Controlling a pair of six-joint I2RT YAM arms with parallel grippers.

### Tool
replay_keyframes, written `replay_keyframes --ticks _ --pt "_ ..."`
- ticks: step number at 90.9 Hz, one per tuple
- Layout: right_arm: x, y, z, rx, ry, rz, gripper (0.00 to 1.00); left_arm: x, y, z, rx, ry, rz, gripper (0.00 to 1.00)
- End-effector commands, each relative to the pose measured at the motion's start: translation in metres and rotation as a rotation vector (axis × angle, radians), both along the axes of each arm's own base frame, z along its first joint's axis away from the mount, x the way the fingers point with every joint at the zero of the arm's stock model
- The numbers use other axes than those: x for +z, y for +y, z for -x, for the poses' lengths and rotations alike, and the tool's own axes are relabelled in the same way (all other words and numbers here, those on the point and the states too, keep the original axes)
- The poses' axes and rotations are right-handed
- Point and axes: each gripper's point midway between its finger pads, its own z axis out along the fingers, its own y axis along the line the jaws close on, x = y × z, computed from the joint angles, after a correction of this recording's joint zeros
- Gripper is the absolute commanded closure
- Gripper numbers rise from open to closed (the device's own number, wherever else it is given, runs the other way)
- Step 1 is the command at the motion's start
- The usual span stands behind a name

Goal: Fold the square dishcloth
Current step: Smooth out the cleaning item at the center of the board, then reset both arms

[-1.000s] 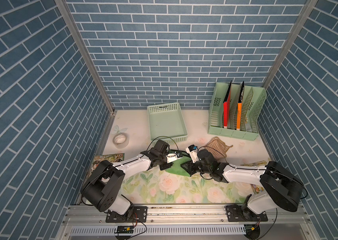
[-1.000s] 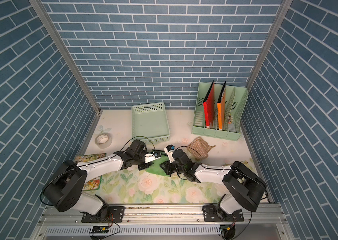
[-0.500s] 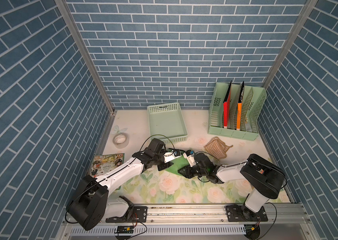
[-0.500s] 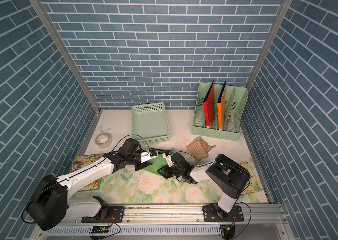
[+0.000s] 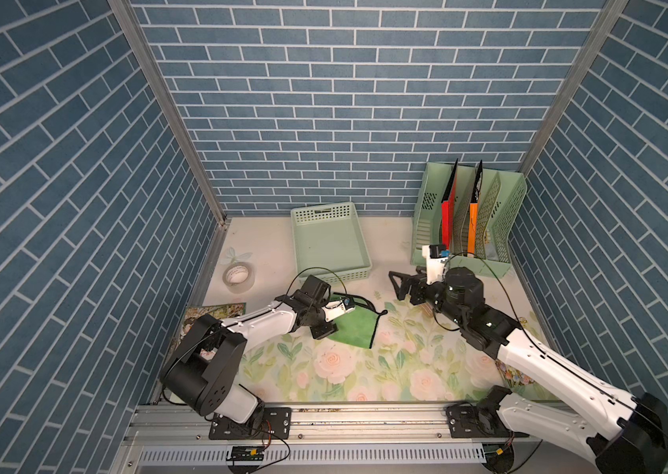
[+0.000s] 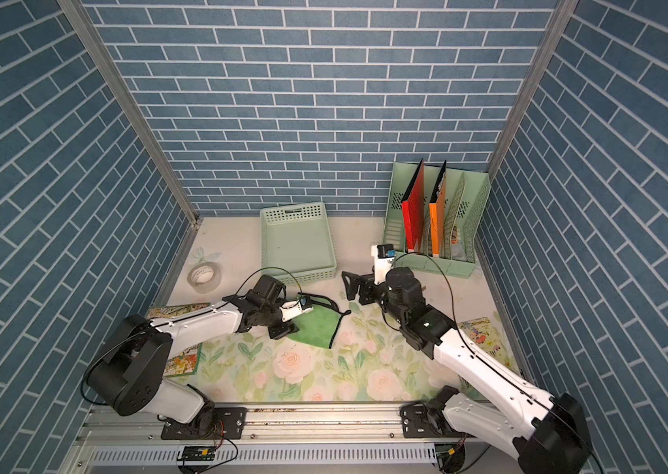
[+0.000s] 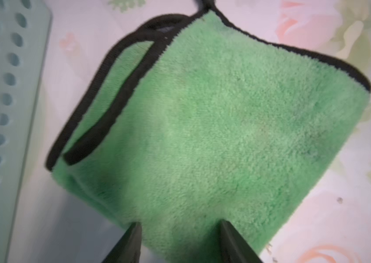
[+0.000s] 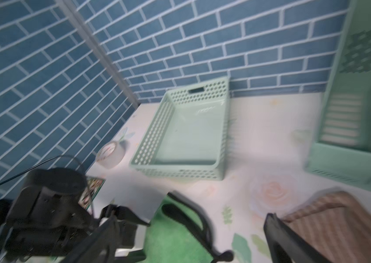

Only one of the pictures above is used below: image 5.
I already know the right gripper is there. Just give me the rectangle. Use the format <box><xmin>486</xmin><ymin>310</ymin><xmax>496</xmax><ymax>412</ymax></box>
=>
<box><xmin>388</xmin><ymin>265</ymin><xmax>464</xmax><ymax>329</ymax></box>

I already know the green and grey dishcloth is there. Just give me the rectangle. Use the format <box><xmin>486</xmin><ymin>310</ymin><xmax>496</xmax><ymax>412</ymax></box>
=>
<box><xmin>329</xmin><ymin>292</ymin><xmax>388</xmax><ymax>349</ymax></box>

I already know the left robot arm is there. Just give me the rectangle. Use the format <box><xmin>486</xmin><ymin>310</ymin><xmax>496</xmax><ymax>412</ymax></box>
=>
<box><xmin>159</xmin><ymin>276</ymin><xmax>355</xmax><ymax>424</ymax></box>

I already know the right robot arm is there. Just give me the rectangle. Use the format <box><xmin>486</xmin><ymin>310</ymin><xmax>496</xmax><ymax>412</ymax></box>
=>
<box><xmin>389</xmin><ymin>268</ymin><xmax>668</xmax><ymax>473</ymax></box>

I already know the floral table mat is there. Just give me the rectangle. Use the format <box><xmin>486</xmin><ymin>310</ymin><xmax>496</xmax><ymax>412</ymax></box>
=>
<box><xmin>236</xmin><ymin>267</ymin><xmax>504</xmax><ymax>403</ymax></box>

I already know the green plastic basket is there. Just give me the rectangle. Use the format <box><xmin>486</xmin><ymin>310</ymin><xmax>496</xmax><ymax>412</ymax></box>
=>
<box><xmin>290</xmin><ymin>201</ymin><xmax>373</xmax><ymax>286</ymax></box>

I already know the red folder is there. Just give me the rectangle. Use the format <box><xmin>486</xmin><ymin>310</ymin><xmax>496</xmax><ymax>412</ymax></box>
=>
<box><xmin>440</xmin><ymin>161</ymin><xmax>458</xmax><ymax>250</ymax></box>

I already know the orange folder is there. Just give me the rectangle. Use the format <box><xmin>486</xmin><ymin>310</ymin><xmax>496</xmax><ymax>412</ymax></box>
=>
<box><xmin>468</xmin><ymin>161</ymin><xmax>484</xmax><ymax>259</ymax></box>

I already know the roll of clear tape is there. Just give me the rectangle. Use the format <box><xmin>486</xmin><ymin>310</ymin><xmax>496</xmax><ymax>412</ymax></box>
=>
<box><xmin>221</xmin><ymin>262</ymin><xmax>256</xmax><ymax>294</ymax></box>

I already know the left picture book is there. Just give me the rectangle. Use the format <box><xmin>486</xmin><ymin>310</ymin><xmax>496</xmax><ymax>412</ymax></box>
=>
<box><xmin>168</xmin><ymin>302</ymin><xmax>247</xmax><ymax>355</ymax></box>

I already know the green file organizer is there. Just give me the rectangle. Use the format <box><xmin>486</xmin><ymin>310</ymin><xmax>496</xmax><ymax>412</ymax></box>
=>
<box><xmin>410</xmin><ymin>163</ymin><xmax>527</xmax><ymax>278</ymax></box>

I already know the left electronics board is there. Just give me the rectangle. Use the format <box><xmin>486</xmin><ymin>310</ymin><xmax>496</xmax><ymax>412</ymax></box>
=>
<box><xmin>226</xmin><ymin>446</ymin><xmax>265</xmax><ymax>464</ymax></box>

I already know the electronics board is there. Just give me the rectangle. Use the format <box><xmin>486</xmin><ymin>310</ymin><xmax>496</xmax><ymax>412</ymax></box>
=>
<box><xmin>226</xmin><ymin>446</ymin><xmax>265</xmax><ymax>464</ymax></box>
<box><xmin>482</xmin><ymin>444</ymin><xmax>516</xmax><ymax>474</ymax></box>

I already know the right electronics board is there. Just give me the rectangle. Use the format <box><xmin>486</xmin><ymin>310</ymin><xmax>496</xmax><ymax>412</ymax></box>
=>
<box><xmin>482</xmin><ymin>444</ymin><xmax>516</xmax><ymax>474</ymax></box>

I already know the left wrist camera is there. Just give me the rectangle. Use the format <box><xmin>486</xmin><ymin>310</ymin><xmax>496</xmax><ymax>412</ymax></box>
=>
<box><xmin>323</xmin><ymin>297</ymin><xmax>356</xmax><ymax>322</ymax></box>

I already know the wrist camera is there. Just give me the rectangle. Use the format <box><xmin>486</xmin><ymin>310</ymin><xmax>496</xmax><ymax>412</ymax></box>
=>
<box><xmin>422</xmin><ymin>244</ymin><xmax>450</xmax><ymax>284</ymax></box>
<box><xmin>323</xmin><ymin>297</ymin><xmax>356</xmax><ymax>322</ymax></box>

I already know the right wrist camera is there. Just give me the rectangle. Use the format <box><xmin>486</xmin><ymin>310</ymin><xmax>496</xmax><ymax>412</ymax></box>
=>
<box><xmin>422</xmin><ymin>244</ymin><xmax>450</xmax><ymax>284</ymax></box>

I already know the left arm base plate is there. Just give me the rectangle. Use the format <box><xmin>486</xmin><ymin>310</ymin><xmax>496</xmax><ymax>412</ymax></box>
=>
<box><xmin>209</xmin><ymin>405</ymin><xmax>292</xmax><ymax>440</ymax></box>

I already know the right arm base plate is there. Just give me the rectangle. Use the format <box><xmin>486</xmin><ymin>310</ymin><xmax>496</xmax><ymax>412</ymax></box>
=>
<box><xmin>446</xmin><ymin>402</ymin><xmax>529</xmax><ymax>440</ymax></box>

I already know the aluminium front rail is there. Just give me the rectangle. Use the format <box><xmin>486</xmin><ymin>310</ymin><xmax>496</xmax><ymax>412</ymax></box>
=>
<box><xmin>107</xmin><ymin>400</ymin><xmax>631</xmax><ymax>474</ymax></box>

